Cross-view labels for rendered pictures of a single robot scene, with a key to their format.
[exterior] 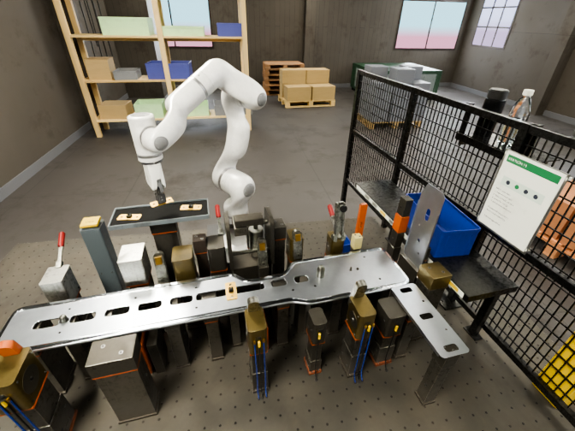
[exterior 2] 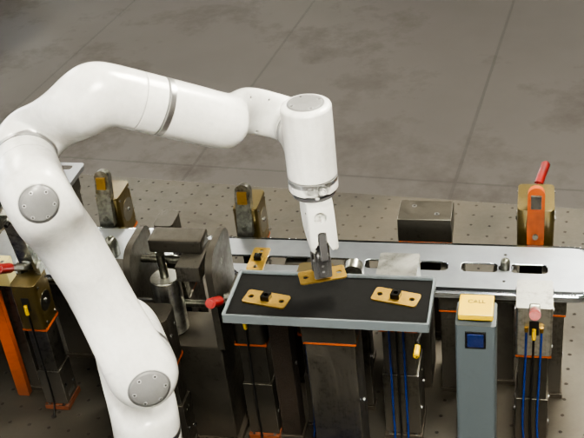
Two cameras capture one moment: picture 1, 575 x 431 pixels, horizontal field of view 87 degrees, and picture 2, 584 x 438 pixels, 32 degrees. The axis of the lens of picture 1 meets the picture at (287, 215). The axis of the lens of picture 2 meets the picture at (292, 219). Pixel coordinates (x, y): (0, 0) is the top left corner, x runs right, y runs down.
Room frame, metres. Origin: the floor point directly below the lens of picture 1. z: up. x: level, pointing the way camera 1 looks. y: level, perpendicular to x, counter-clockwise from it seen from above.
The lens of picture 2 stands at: (2.33, 1.22, 2.28)
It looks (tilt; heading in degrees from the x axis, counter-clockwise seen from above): 32 degrees down; 211
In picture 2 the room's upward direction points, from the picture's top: 7 degrees counter-clockwise
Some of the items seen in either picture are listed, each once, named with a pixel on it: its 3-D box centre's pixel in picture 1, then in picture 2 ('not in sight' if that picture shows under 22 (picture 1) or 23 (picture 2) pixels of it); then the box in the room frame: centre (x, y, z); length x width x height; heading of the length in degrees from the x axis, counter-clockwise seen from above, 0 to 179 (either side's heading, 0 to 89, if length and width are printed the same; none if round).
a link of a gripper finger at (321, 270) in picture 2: not in sight; (322, 265); (1.05, 0.51, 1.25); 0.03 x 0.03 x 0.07; 36
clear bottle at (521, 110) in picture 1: (517, 118); not in sight; (1.16, -0.85, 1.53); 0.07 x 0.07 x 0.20
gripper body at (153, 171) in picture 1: (154, 171); (315, 212); (1.03, 0.50, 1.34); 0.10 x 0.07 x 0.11; 36
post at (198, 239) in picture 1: (205, 274); (285, 361); (0.95, 0.34, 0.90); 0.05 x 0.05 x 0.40; 15
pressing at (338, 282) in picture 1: (225, 294); (268, 259); (0.76, 0.21, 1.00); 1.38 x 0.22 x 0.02; 105
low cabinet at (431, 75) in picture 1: (392, 80); not in sight; (9.54, -2.93, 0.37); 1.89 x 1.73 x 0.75; 100
